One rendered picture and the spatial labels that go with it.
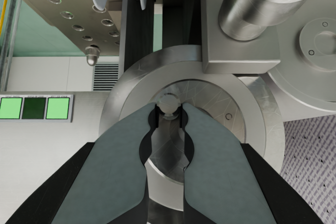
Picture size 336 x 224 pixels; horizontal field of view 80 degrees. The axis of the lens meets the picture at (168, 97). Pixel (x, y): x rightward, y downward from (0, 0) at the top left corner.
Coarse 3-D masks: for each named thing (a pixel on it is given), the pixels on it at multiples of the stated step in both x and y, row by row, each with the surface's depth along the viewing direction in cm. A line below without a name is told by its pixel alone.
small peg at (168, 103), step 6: (162, 96) 12; (168, 96) 12; (174, 96) 12; (162, 102) 12; (168, 102) 12; (174, 102) 12; (162, 108) 12; (168, 108) 12; (174, 108) 12; (162, 114) 12; (168, 114) 12; (174, 114) 12
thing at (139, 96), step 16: (176, 64) 17; (192, 64) 17; (144, 80) 16; (160, 80) 16; (176, 80) 16; (208, 80) 16; (224, 80) 16; (240, 80) 16; (128, 96) 16; (144, 96) 16; (240, 96) 16; (128, 112) 16; (256, 112) 16; (256, 128) 15; (256, 144) 15; (160, 176) 15; (160, 192) 15; (176, 192) 15; (176, 208) 14
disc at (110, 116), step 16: (176, 48) 17; (192, 48) 17; (144, 64) 17; (160, 64) 17; (128, 80) 17; (256, 80) 17; (112, 96) 17; (256, 96) 16; (272, 96) 16; (112, 112) 16; (272, 112) 16; (272, 128) 16; (272, 144) 16; (272, 160) 15; (160, 208) 15
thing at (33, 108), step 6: (30, 102) 50; (36, 102) 50; (42, 102) 50; (24, 108) 50; (30, 108) 50; (36, 108) 50; (42, 108) 50; (24, 114) 50; (30, 114) 50; (36, 114) 50; (42, 114) 50
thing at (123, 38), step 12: (132, 0) 22; (132, 12) 22; (144, 12) 31; (132, 24) 22; (144, 24) 31; (120, 36) 19; (132, 36) 22; (144, 36) 31; (120, 48) 19; (132, 48) 22; (144, 48) 31; (120, 60) 18; (132, 60) 22; (120, 72) 18
